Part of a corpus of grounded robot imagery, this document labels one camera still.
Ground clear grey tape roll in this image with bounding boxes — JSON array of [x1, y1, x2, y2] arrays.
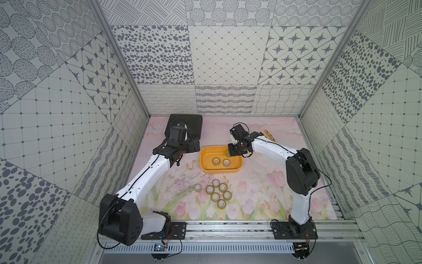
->
[[223, 159, 231, 168]]

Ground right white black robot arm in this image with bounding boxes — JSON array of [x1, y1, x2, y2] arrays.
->
[[228, 123, 320, 229]]

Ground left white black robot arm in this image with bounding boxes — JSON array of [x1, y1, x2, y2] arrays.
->
[[97, 125, 200, 246]]

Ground yellow plastic storage box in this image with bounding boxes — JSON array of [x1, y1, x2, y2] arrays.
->
[[200, 145, 243, 174]]

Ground yellow black pliers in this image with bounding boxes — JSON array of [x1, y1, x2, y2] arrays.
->
[[265, 130, 275, 142]]

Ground black plastic tool case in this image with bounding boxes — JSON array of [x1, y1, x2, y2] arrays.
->
[[164, 114, 203, 139]]

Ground white ventilation grille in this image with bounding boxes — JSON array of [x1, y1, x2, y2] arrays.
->
[[106, 242, 294, 254]]

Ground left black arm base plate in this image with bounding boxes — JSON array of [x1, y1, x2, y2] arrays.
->
[[141, 222, 187, 240]]

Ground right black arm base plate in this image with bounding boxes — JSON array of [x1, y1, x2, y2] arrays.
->
[[270, 220, 318, 240]]

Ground aluminium mounting rail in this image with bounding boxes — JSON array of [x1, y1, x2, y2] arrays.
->
[[182, 220, 364, 243]]

